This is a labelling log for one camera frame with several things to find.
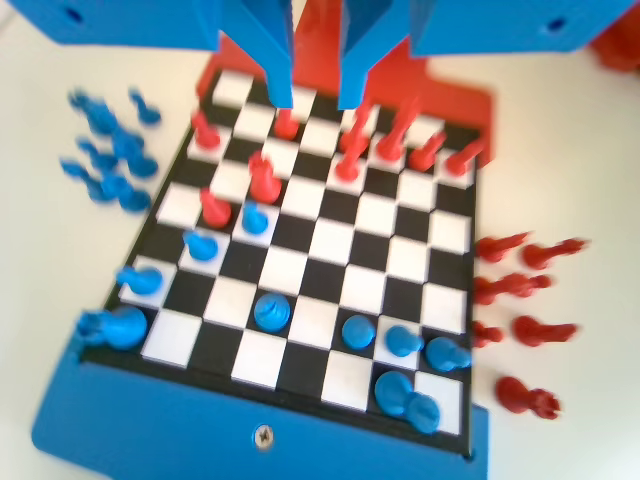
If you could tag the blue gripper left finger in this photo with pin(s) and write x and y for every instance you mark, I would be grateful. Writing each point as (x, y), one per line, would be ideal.
(277, 50)

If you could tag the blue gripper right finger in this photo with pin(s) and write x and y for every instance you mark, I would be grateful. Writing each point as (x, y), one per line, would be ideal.
(355, 55)

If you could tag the red plastic toy figure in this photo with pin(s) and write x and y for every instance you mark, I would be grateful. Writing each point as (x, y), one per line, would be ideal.
(515, 392)

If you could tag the red chess pawn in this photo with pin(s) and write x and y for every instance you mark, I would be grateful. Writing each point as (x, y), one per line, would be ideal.
(216, 212)
(484, 334)
(346, 167)
(540, 255)
(421, 159)
(535, 285)
(206, 136)
(455, 164)
(285, 125)

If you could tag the red chess bishop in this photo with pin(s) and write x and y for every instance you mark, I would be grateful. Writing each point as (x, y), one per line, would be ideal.
(352, 137)
(492, 290)

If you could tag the blue chess pawn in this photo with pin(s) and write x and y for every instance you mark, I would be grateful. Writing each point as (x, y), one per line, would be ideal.
(444, 352)
(401, 340)
(254, 220)
(148, 114)
(202, 246)
(145, 281)
(102, 160)
(358, 332)

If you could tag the blue chess rook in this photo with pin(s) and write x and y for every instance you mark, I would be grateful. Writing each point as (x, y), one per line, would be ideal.
(122, 327)
(100, 117)

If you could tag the blue chess queen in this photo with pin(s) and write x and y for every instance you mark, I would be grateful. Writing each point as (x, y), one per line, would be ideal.
(112, 186)

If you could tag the blue chess king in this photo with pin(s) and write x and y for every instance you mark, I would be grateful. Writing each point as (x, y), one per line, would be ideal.
(395, 392)

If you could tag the black white chessboard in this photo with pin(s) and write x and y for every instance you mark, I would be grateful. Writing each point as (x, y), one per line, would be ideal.
(325, 240)

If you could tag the red plastic part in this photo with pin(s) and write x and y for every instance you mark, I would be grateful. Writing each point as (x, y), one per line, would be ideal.
(620, 50)

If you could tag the red base plate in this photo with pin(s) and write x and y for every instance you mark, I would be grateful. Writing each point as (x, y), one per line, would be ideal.
(450, 95)

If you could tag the blue base plate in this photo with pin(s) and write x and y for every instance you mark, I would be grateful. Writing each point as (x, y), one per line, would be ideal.
(150, 430)

